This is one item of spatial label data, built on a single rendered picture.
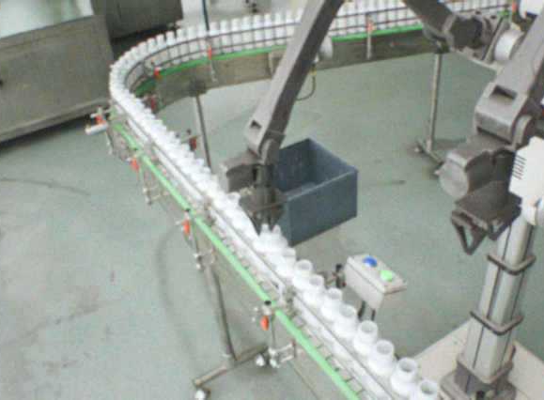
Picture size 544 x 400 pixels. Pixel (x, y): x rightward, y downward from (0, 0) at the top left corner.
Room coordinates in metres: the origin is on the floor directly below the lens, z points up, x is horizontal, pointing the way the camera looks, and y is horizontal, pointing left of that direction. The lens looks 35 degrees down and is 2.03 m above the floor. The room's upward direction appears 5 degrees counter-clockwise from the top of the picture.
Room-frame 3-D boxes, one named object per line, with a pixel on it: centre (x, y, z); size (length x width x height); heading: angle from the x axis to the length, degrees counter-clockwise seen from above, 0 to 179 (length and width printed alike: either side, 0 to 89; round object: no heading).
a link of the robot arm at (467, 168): (0.67, -0.31, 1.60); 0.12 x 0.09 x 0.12; 119
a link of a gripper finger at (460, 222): (0.68, -0.33, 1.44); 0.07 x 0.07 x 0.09; 29
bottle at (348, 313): (0.77, -0.13, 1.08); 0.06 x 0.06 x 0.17
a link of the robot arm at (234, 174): (1.00, 0.06, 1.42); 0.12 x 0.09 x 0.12; 118
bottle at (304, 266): (0.93, -0.05, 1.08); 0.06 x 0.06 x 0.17
